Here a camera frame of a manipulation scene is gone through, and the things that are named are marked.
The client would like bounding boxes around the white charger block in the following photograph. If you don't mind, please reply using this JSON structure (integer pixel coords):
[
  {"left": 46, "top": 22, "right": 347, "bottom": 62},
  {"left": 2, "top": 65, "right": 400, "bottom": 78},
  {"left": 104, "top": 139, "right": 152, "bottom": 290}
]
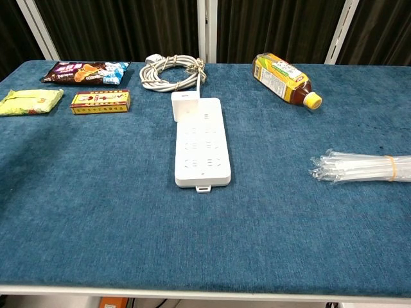
[{"left": 170, "top": 90, "right": 200, "bottom": 123}]

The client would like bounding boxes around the white power strip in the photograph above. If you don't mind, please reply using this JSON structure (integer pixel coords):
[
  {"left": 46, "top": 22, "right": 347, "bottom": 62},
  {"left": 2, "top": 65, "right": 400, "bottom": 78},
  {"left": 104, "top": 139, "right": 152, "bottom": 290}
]
[{"left": 174, "top": 98, "right": 232, "bottom": 194}]

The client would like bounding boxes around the blue fabric table mat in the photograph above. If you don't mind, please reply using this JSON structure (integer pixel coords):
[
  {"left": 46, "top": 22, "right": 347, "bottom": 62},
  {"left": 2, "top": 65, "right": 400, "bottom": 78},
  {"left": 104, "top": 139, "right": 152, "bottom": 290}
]
[{"left": 0, "top": 60, "right": 411, "bottom": 298}]

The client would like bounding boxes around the tea bottle with yellow cap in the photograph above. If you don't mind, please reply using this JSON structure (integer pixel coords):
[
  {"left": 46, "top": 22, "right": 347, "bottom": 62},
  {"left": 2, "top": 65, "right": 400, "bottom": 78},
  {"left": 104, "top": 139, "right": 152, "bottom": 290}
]
[{"left": 251, "top": 53, "right": 323, "bottom": 111}]

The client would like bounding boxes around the red and yellow small box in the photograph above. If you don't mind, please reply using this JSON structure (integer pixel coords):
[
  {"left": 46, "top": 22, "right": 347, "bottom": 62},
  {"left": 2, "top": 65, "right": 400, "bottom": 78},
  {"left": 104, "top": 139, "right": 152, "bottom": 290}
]
[{"left": 69, "top": 89, "right": 132, "bottom": 116}]

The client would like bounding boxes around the black pleated curtain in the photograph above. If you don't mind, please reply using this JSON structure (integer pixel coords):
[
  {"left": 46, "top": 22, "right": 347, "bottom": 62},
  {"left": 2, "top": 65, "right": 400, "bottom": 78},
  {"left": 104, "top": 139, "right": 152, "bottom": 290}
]
[
  {"left": 33, "top": 0, "right": 200, "bottom": 62},
  {"left": 337, "top": 0, "right": 411, "bottom": 67},
  {"left": 216, "top": 0, "right": 346, "bottom": 65},
  {"left": 0, "top": 0, "right": 45, "bottom": 81}
]

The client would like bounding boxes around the dark ice cream snack bag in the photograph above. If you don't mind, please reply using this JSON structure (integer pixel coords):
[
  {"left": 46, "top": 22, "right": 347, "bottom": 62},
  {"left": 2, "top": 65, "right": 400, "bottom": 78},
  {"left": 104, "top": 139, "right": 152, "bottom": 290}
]
[{"left": 40, "top": 60, "right": 132, "bottom": 86}]

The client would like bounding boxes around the bundle of wrapped clear straws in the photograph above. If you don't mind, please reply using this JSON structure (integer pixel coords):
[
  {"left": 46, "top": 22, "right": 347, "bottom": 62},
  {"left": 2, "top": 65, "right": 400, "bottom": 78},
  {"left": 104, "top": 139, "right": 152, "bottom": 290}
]
[{"left": 308, "top": 149, "right": 411, "bottom": 186}]

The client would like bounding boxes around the orange box under table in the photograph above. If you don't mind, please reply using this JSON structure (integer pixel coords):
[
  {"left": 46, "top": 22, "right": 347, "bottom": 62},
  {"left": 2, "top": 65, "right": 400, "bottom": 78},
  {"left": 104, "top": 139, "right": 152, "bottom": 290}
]
[{"left": 98, "top": 296, "right": 130, "bottom": 308}]

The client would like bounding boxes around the yellow-green snack packet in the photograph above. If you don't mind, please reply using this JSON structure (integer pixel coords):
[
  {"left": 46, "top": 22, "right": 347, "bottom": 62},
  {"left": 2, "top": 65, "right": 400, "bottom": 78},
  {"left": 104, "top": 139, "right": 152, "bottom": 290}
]
[{"left": 0, "top": 89, "right": 65, "bottom": 117}]

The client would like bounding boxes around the yellow rubber band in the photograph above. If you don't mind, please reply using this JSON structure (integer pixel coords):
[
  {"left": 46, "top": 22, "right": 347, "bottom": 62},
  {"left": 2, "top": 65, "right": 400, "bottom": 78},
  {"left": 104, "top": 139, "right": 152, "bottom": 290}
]
[{"left": 385, "top": 155, "right": 397, "bottom": 182}]

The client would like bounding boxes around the coiled white power cable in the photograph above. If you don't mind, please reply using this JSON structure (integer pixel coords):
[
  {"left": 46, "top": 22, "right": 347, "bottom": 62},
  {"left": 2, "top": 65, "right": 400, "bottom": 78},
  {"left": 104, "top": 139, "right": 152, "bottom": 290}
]
[{"left": 139, "top": 53, "right": 207, "bottom": 100}]

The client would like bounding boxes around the white metal frame post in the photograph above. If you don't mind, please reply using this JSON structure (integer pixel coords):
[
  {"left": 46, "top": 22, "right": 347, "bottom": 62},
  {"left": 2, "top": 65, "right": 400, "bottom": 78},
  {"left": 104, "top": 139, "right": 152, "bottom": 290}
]
[
  {"left": 324, "top": 0, "right": 360, "bottom": 65},
  {"left": 196, "top": 0, "right": 218, "bottom": 64},
  {"left": 15, "top": 0, "right": 61, "bottom": 61}
]

